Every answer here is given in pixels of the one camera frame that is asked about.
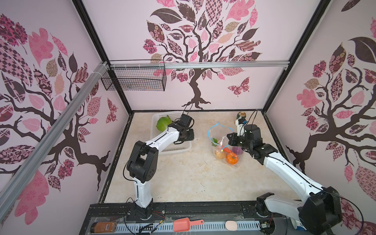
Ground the orange bell pepper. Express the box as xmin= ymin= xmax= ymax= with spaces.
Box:
xmin=226 ymin=152 xmax=239 ymax=165

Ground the yellow brown potato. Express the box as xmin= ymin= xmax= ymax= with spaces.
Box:
xmin=214 ymin=148 xmax=226 ymax=160

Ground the clear zip top bag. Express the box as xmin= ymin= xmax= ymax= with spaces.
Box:
xmin=208 ymin=123 xmax=244 ymax=168

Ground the orange carrot with leaves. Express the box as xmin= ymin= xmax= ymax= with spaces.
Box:
xmin=211 ymin=138 xmax=232 ymax=154

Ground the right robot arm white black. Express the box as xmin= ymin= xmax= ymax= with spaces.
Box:
xmin=227 ymin=124 xmax=342 ymax=235

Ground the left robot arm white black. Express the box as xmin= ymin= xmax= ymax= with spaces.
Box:
xmin=124 ymin=114 xmax=194 ymax=209

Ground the white plastic perforated basket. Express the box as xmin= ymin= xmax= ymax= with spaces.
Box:
xmin=150 ymin=111 xmax=192 ymax=155

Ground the green napa cabbage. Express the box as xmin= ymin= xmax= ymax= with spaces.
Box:
xmin=156 ymin=115 xmax=172 ymax=132

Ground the green beverage can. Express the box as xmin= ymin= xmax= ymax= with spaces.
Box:
xmin=236 ymin=112 xmax=246 ymax=120

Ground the beige oval sponge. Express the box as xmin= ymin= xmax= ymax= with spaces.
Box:
xmin=225 ymin=220 xmax=238 ymax=231

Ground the pink plastic scoop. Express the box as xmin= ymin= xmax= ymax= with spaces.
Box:
xmin=173 ymin=217 xmax=205 ymax=233

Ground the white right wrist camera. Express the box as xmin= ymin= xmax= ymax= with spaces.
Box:
xmin=235 ymin=117 xmax=247 ymax=136

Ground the black wire wall basket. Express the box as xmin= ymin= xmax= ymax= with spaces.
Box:
xmin=101 ymin=59 xmax=167 ymax=92

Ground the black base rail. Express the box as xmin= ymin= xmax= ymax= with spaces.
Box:
xmin=79 ymin=201 xmax=283 ymax=235

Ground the silver aluminium rail back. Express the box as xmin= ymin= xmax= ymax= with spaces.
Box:
xmin=110 ymin=61 xmax=290 ymax=69

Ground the silver aluminium rail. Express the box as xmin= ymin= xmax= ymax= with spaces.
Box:
xmin=1 ymin=61 xmax=108 ymax=219
xmin=110 ymin=61 xmax=290 ymax=69

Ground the white cable tray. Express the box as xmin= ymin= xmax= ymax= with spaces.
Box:
xmin=115 ymin=221 xmax=261 ymax=235

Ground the silver aluminium rail left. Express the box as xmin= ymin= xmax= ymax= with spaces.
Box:
xmin=1 ymin=61 xmax=108 ymax=219

